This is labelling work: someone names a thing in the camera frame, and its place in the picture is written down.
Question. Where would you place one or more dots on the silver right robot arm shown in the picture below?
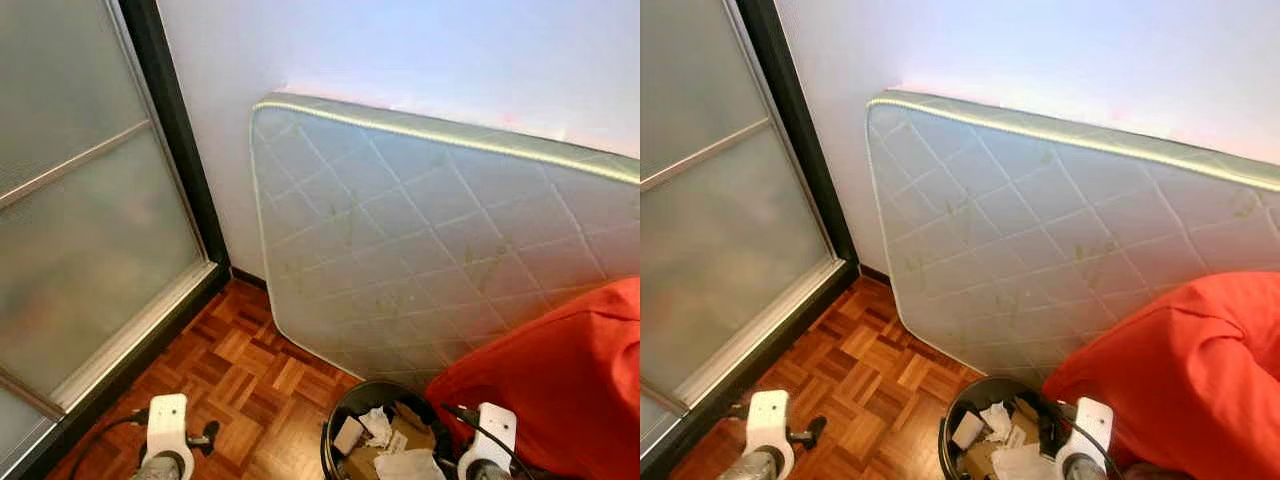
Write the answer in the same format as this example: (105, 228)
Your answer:
(1088, 470)
(485, 472)

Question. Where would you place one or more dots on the small white card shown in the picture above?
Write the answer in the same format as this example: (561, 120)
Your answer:
(968, 430)
(348, 436)

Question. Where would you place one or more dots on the brown cardboard piece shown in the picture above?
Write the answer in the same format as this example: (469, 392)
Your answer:
(405, 428)
(1022, 432)

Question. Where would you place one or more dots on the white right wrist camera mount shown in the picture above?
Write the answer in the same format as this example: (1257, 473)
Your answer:
(495, 435)
(1090, 430)

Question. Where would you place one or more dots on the white crumpled tissue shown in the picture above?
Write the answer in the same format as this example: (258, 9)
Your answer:
(997, 420)
(377, 427)

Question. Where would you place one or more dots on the frosted glass sliding door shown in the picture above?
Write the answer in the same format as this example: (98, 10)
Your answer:
(720, 220)
(90, 220)

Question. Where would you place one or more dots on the white crumpled paper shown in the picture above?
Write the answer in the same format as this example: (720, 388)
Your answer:
(1022, 464)
(410, 466)

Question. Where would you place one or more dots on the black round trash bin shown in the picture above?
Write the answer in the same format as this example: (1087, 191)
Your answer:
(335, 440)
(950, 435)

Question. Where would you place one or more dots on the red folded mattress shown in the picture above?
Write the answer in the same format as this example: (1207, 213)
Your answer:
(550, 380)
(1180, 370)

